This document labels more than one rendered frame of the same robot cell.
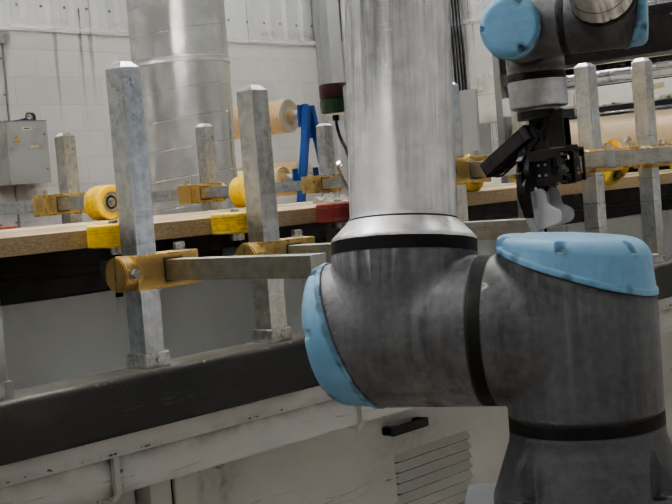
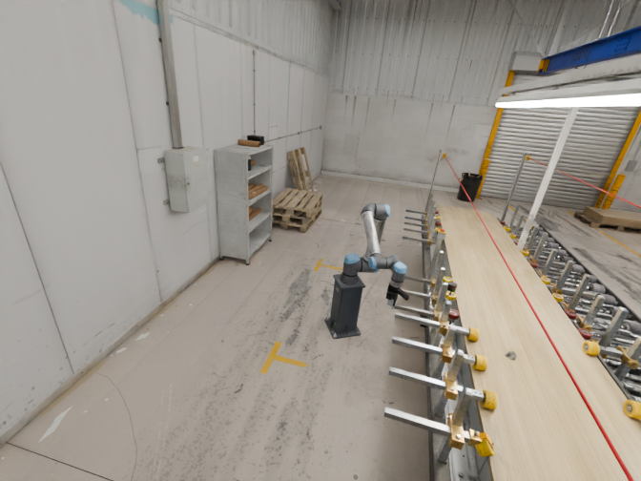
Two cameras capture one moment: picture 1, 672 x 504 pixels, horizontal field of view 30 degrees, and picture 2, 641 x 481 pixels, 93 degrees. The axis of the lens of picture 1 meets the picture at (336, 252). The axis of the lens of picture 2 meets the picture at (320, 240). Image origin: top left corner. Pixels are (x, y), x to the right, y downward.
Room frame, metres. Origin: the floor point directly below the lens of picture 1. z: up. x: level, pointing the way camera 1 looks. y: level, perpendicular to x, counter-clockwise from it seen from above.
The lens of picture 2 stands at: (3.39, -1.77, 2.22)
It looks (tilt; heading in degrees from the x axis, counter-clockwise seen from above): 25 degrees down; 152
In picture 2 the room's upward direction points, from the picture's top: 5 degrees clockwise
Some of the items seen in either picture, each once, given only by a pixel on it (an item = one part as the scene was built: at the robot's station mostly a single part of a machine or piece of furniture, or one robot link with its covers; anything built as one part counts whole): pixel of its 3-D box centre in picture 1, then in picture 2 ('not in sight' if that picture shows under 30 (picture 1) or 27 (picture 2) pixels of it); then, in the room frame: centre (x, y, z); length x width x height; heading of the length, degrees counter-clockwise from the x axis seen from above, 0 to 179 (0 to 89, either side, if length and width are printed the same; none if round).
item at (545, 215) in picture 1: (546, 217); not in sight; (1.94, -0.33, 0.86); 0.06 x 0.03 x 0.09; 47
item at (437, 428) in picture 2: not in sight; (425, 424); (2.83, -0.85, 0.95); 0.36 x 0.03 x 0.03; 48
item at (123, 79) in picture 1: (137, 231); (435, 275); (1.78, 0.28, 0.89); 0.03 x 0.03 x 0.48; 48
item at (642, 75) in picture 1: (648, 162); (453, 427); (2.89, -0.73, 0.93); 0.03 x 0.03 x 0.48; 48
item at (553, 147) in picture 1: (547, 149); (393, 291); (1.95, -0.34, 0.97); 0.09 x 0.08 x 0.12; 47
